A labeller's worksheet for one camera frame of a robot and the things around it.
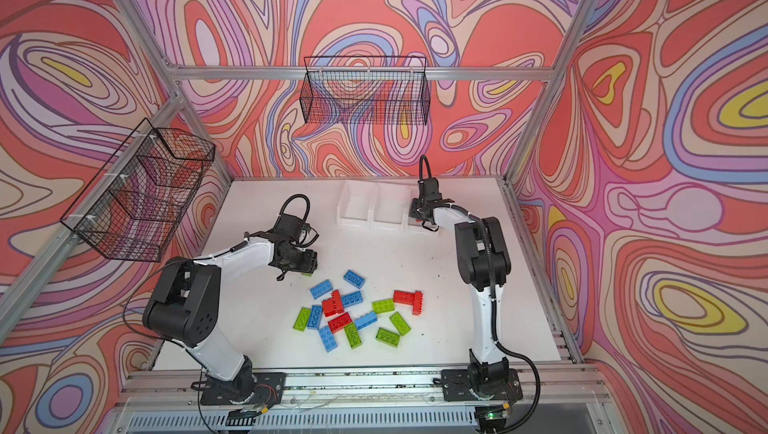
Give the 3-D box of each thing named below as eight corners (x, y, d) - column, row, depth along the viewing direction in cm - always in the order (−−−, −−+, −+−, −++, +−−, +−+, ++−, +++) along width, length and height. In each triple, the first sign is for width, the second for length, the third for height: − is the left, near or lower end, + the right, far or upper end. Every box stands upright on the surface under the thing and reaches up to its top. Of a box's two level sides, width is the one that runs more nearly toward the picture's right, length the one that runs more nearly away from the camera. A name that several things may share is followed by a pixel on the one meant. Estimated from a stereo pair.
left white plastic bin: (332, 230, 105) (330, 218, 100) (338, 191, 117) (336, 179, 112) (377, 230, 105) (376, 218, 100) (378, 191, 117) (377, 179, 112)
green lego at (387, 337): (375, 340, 83) (375, 338, 81) (379, 329, 85) (378, 327, 83) (397, 348, 81) (397, 346, 79) (400, 337, 83) (400, 334, 81)
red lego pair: (325, 318, 86) (324, 315, 84) (321, 297, 90) (320, 294, 88) (344, 311, 87) (343, 309, 86) (339, 291, 91) (338, 289, 89)
